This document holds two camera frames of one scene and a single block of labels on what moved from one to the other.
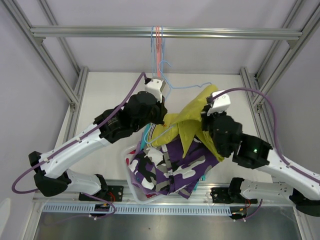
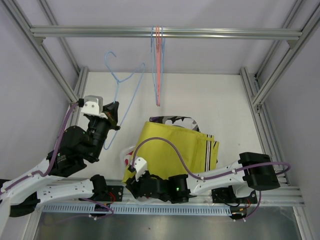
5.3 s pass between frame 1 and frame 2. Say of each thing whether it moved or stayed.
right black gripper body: moved
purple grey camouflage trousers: moved
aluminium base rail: stayed
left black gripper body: moved
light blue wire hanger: stayed
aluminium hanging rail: stayed
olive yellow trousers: moved
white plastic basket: stayed
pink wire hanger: stayed
